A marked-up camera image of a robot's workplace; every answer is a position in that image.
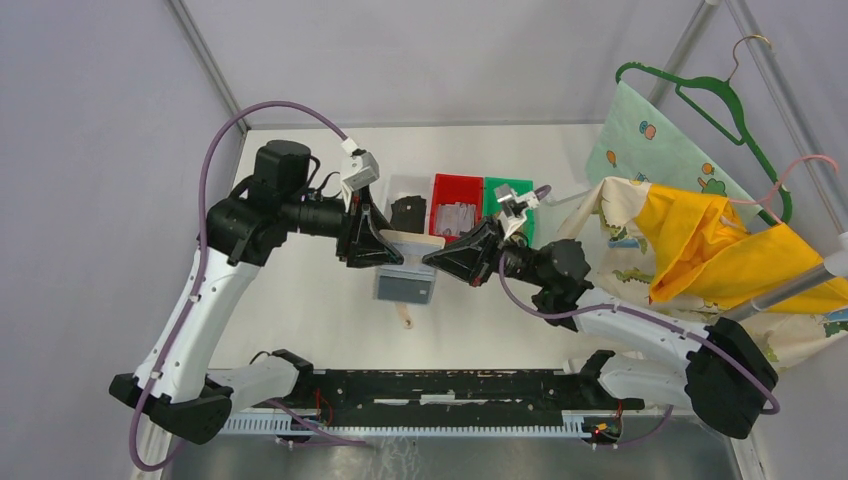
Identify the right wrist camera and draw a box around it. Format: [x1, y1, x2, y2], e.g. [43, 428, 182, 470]
[494, 184, 551, 239]

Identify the white cards stack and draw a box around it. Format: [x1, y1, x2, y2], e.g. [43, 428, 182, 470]
[435, 203, 477, 237]

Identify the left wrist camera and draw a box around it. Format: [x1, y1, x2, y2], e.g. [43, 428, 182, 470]
[340, 138, 380, 208]

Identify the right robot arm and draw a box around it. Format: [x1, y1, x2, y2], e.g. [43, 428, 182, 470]
[422, 217, 781, 439]

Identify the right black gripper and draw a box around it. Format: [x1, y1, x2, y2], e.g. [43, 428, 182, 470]
[422, 215, 550, 288]

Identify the black VIP cards stack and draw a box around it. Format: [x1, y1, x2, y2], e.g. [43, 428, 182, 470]
[389, 195, 427, 234]

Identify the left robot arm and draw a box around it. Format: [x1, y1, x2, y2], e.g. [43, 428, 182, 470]
[109, 139, 404, 445]

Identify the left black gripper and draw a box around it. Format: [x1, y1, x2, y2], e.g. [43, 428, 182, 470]
[283, 183, 405, 268]

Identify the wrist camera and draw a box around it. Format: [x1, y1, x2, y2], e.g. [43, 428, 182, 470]
[340, 138, 380, 208]
[494, 184, 551, 239]

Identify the red plastic bin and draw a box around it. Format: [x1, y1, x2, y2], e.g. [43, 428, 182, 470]
[429, 173, 484, 244]

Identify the aluminium rail frame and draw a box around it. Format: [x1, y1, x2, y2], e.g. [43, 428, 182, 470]
[149, 368, 753, 416]

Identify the green plastic bin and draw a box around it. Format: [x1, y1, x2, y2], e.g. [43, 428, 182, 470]
[480, 176, 538, 248]

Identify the cream cartoon print cloth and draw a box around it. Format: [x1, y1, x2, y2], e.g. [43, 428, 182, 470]
[558, 177, 847, 371]

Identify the white plastic bin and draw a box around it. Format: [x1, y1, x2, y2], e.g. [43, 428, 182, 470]
[382, 174, 433, 234]

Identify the green clothes hanger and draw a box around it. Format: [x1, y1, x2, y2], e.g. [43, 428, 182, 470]
[614, 62, 792, 227]

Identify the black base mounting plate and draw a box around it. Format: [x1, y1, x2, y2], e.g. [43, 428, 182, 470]
[250, 369, 645, 429]

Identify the metal clothes rail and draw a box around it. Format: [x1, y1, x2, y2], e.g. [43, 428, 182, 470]
[723, 232, 847, 322]

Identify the yellow cloth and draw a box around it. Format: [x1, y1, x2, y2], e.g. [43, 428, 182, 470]
[634, 185, 823, 309]

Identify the pink clothes hanger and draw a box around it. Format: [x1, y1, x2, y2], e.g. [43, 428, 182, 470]
[725, 153, 841, 228]

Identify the light green cartoon cloth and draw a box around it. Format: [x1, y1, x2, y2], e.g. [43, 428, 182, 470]
[585, 81, 791, 222]

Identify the white slotted cable duct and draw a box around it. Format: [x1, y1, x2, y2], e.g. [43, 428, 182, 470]
[220, 410, 591, 439]

